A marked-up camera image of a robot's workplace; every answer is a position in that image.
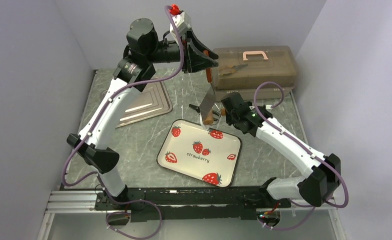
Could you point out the strawberry pattern white tray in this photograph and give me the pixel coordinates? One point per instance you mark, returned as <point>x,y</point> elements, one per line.
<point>208,155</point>

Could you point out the spatula with wooden handle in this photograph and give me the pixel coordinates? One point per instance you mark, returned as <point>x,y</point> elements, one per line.
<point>209,99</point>

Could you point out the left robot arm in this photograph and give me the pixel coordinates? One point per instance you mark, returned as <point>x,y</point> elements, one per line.
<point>134,71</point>

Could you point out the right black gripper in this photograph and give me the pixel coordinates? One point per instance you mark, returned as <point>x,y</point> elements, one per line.
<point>229,118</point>

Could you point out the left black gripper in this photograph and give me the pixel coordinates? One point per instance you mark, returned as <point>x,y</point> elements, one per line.
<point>193,60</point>

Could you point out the steel baking tray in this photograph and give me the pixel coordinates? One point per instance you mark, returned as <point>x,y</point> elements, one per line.
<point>153,101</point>

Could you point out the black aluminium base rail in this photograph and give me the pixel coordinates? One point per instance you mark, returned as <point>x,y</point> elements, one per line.
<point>149,204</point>

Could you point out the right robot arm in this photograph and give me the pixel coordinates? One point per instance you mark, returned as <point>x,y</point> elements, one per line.
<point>321,174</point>

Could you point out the brown translucent tool box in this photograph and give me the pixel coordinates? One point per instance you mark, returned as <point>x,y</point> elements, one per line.
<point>243,69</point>

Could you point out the wooden rolling pin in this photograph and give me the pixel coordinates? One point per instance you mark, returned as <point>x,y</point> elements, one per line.
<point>208,119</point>

